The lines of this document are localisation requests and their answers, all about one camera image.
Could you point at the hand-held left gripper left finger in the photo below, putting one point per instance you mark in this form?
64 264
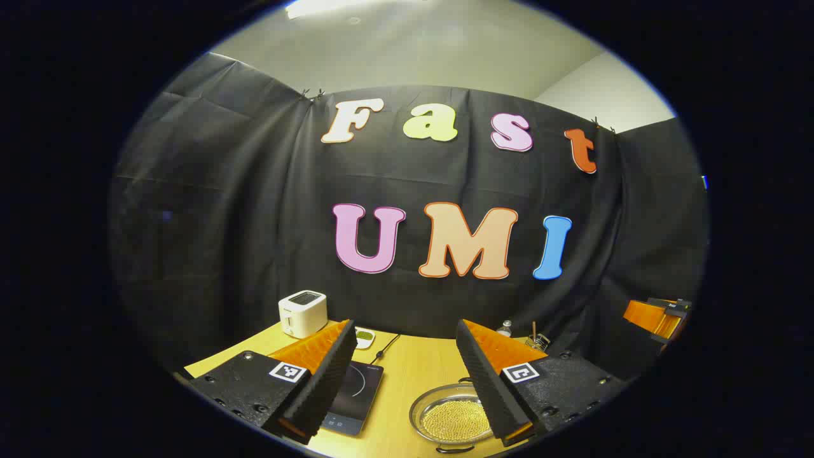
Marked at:
331 381

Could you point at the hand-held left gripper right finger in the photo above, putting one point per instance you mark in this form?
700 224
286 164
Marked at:
486 388

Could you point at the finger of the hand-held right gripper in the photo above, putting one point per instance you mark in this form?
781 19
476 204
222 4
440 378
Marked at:
648 318

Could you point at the black induction cooktop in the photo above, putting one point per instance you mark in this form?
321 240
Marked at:
356 397

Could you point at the white divided bean dish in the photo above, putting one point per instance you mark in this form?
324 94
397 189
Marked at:
364 337

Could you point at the clear bottle with pink label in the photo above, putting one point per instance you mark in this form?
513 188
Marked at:
505 329

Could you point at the clear ribbed glass holder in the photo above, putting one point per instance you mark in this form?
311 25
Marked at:
539 343

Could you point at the white toaster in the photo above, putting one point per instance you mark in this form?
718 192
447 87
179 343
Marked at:
303 315

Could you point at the black backdrop cloth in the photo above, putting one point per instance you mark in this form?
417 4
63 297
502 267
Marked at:
222 222

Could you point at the ceiling light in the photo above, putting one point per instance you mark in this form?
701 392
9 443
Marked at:
331 7

